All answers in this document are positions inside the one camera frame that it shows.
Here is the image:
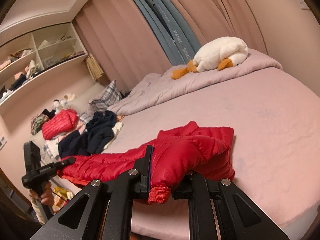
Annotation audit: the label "blue-grey lettered curtain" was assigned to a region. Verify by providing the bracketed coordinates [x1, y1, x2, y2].
[133, 0, 201, 66]

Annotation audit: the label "grey folded duvet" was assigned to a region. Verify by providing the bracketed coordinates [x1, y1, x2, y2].
[108, 49, 283, 116]

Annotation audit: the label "white wall shelf unit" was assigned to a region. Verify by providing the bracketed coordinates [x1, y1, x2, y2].
[1, 22, 88, 115]

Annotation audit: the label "small plush toys on headboard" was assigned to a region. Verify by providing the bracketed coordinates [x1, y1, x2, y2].
[52, 93, 78, 114]

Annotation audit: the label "plaid pillow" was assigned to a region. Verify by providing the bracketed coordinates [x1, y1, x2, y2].
[79, 80, 122, 124]

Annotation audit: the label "dark navy clothes pile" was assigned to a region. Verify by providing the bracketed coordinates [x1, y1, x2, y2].
[58, 111, 118, 159]

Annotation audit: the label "folded red puffer jacket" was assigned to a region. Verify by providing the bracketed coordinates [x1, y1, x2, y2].
[42, 109, 79, 140]

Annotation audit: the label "red down jacket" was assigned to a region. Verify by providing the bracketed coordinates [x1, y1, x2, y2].
[58, 121, 235, 204]

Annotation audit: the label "beige headboard cushion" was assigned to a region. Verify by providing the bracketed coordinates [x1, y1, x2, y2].
[65, 82, 105, 115]

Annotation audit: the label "white garment under pile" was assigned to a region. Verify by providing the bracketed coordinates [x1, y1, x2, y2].
[103, 122, 123, 151]

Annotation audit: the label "white goose plush toy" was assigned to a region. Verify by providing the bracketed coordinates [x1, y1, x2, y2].
[171, 36, 248, 80]

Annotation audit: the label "person's hand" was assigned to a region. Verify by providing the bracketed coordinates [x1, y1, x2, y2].
[29, 182, 54, 206]

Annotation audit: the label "white wall power strip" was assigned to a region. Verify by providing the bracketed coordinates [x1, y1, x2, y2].
[297, 0, 310, 10]

